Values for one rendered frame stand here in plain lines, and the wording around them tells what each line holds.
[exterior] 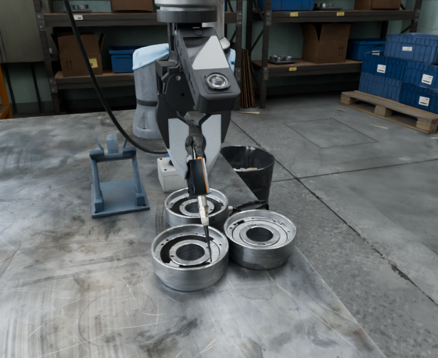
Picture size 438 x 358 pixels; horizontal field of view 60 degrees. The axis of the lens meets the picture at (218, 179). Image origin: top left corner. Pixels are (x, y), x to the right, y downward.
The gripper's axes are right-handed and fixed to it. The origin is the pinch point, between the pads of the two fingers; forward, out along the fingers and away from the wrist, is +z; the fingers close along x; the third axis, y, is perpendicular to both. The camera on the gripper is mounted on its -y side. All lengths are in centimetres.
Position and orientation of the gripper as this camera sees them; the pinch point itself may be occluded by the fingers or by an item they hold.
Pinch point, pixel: (195, 171)
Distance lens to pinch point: 51.8
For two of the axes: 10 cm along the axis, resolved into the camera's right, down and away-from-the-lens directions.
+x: -9.6, 1.3, -2.6
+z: 0.0, 9.0, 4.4
